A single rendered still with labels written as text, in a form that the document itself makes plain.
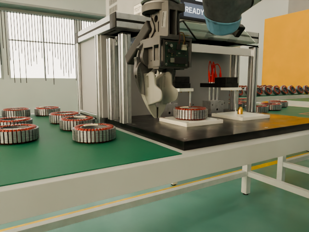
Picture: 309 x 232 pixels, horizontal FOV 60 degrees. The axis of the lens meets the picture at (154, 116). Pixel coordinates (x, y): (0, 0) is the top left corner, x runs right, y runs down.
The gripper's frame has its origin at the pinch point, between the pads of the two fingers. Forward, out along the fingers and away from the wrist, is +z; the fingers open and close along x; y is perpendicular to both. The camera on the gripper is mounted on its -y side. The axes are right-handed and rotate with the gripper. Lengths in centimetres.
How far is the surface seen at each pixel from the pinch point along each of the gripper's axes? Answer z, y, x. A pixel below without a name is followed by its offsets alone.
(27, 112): 7, -81, -14
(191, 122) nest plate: 6.2, -14.6, 22.3
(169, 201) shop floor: 85, -111, 83
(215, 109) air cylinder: 6, -34, 51
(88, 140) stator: 8.3, -16.8, -8.6
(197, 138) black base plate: 7.3, -1.0, 12.6
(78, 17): -103, -380, 100
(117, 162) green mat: 9.2, 0.7, -8.8
